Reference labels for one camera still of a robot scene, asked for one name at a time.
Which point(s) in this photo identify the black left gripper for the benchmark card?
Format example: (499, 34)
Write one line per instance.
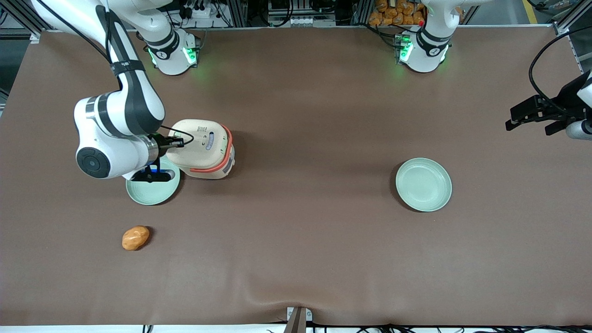
(566, 94)

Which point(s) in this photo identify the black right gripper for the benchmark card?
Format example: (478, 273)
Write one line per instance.
(163, 145)

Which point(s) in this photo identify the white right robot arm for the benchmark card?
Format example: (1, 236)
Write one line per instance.
(134, 101)

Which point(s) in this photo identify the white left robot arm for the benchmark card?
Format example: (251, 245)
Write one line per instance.
(428, 46)

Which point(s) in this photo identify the beige rice cooker orange trim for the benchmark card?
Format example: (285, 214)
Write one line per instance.
(208, 152)

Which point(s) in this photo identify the pale green round plate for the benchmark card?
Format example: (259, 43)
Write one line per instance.
(152, 193)
(423, 185)

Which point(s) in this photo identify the orange-brown bread roll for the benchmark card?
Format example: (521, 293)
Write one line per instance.
(135, 237)

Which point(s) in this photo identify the white power strip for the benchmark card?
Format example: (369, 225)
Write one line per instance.
(196, 11)

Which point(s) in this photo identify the bag of orange bread rolls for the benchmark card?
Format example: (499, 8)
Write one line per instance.
(397, 14)

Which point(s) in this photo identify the brown table mat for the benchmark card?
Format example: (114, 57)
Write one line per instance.
(314, 240)

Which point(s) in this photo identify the white connector block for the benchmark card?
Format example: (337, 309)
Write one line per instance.
(303, 21)

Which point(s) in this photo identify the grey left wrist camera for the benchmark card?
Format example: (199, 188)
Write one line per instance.
(578, 129)

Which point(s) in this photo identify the aluminium frame profile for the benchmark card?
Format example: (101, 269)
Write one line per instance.
(571, 16)
(23, 18)

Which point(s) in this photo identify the grey metal camera bracket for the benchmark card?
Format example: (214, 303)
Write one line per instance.
(298, 319)

